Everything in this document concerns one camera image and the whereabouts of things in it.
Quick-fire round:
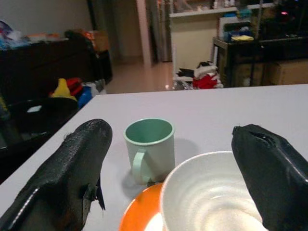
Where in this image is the red and white clothes pile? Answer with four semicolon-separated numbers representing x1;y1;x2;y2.
175;61;224;89

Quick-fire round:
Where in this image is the orange bag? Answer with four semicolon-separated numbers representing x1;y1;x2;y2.
83;30;109;51

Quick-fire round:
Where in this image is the black round chair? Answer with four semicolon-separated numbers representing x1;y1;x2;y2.
0;97;79;150

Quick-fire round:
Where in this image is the mint green mug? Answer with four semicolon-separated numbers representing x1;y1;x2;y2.
123;117;176;185

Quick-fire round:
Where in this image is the orange plate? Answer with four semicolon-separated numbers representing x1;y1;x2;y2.
118;182;167;231

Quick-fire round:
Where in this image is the white wall shelf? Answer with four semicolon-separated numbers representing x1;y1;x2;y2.
169;2;275;18

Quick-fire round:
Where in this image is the white ceramic bowl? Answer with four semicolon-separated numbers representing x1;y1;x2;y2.
159;151;270;231

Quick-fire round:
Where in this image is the dark sofa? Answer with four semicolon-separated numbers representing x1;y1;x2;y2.
0;36;113;102

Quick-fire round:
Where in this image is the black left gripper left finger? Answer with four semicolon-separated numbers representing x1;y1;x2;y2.
0;118;113;231

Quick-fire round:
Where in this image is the red toy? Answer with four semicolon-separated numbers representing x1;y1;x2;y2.
66;77;84;96

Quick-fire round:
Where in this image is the black metal shelf rack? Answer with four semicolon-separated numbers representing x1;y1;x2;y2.
213;36;308;88

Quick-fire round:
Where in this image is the yellow cloth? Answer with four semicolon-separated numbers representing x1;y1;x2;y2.
231;35;255;41

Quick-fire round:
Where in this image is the brown cardboard box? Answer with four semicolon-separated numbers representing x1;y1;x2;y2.
267;60;308;85

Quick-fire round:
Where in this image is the blue toy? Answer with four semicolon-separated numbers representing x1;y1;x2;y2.
77;86;93;109

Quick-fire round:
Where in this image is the yellow toy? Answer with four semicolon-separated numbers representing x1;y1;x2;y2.
50;78;77;102

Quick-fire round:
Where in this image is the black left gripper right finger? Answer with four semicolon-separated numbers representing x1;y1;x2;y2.
231;124;308;231

